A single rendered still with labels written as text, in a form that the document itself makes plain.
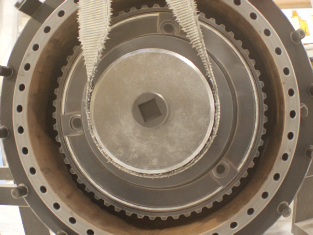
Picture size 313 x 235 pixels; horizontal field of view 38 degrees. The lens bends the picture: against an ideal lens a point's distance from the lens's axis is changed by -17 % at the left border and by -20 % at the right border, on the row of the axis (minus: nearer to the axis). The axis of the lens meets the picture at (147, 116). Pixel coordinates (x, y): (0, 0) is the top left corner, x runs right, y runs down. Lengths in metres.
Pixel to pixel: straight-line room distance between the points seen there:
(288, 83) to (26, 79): 0.36
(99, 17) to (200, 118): 0.18
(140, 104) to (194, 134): 0.07
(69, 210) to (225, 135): 0.23
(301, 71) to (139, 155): 0.29
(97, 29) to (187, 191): 0.27
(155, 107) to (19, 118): 0.20
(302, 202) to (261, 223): 2.18
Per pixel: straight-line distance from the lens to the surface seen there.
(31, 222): 2.86
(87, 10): 0.66
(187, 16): 0.63
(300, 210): 2.93
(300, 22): 8.91
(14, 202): 1.80
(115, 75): 0.60
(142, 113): 0.59
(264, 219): 0.74
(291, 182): 0.74
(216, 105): 0.61
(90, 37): 0.65
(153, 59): 0.60
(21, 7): 0.71
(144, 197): 0.75
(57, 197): 0.69
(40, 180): 0.69
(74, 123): 0.76
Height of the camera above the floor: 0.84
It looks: level
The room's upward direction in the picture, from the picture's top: 5 degrees counter-clockwise
